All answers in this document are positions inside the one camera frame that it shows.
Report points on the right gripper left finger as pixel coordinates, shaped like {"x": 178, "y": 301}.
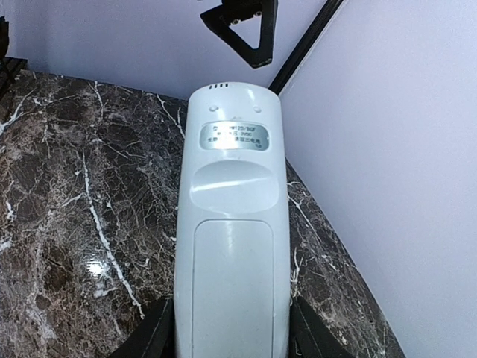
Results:
{"x": 154, "y": 337}

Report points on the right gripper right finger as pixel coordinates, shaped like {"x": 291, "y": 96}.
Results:
{"x": 309, "y": 336}

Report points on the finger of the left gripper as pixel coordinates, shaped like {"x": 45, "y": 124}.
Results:
{"x": 247, "y": 27}

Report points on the white remote control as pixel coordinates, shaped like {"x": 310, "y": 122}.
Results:
{"x": 232, "y": 287}

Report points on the right black frame post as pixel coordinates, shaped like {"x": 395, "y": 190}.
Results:
{"x": 302, "y": 48}

